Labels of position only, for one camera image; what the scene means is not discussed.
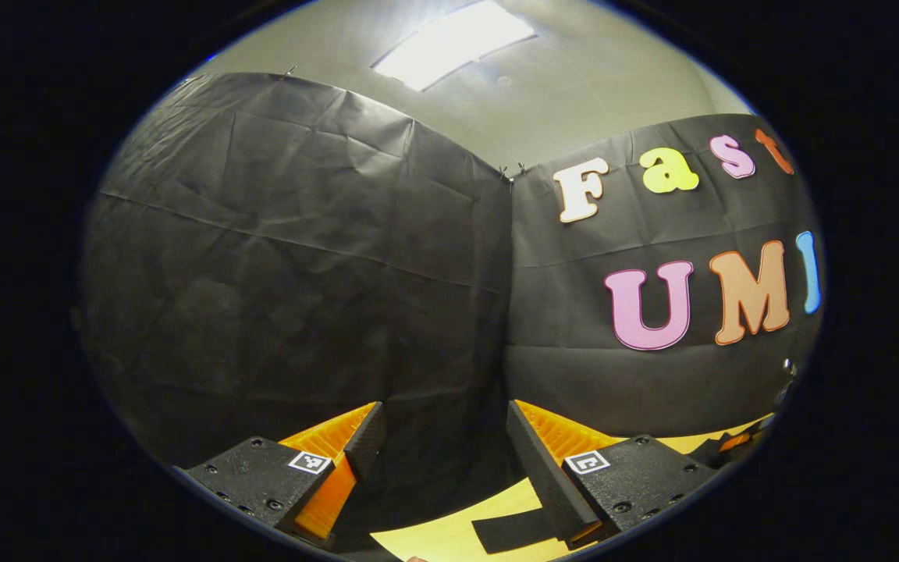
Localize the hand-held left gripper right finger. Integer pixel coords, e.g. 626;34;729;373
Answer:
504;400;722;551

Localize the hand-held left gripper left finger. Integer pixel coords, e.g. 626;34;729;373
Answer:
183;400;386;551

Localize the black jacket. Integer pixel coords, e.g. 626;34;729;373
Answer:
471;507;567;556

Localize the plain black backdrop cloth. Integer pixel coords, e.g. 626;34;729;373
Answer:
79;72;514;539

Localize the ceiling light panel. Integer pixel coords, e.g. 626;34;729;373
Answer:
371;0;537;93

